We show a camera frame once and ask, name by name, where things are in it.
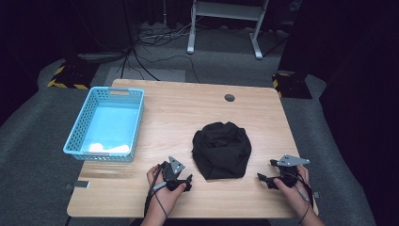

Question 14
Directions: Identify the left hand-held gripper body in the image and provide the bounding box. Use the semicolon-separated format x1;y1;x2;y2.
160;155;186;191

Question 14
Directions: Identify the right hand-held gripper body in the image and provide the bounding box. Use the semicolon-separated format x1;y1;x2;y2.
276;153;311;189

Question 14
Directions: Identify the black shirt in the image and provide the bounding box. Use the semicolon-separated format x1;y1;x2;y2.
191;121;253;181

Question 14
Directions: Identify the person's right hand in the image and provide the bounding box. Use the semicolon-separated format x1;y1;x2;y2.
272;165;312;218

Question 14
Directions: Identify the person's left hand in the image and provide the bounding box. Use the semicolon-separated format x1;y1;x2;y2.
146;164;187;218

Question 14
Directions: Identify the yellow black striped floor pad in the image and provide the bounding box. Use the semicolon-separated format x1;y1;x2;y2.
271;71;313;100
46;60;97;90

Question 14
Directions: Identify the light blue plastic basket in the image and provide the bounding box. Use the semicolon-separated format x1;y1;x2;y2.
62;86;146;164

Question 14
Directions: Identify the black tripod stand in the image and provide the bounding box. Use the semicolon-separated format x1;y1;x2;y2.
118;0;139;80

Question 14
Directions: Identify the white metal stand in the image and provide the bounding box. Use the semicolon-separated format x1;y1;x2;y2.
186;0;270;61

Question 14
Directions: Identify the right hand-held gripper black cable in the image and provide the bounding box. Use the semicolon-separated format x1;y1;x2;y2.
290;171;315;225

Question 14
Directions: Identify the hand-held gripper black cable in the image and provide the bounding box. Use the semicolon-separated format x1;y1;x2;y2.
143;162;168;219
290;171;315;225

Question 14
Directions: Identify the left hand-held gripper black cable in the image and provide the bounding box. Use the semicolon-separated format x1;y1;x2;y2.
143;162;168;219

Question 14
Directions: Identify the black floor cable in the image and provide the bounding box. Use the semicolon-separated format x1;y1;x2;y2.
136;54;202;85
132;46;162;82

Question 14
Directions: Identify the tangle of floor cables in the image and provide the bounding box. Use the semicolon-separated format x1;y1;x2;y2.
136;21;193;49

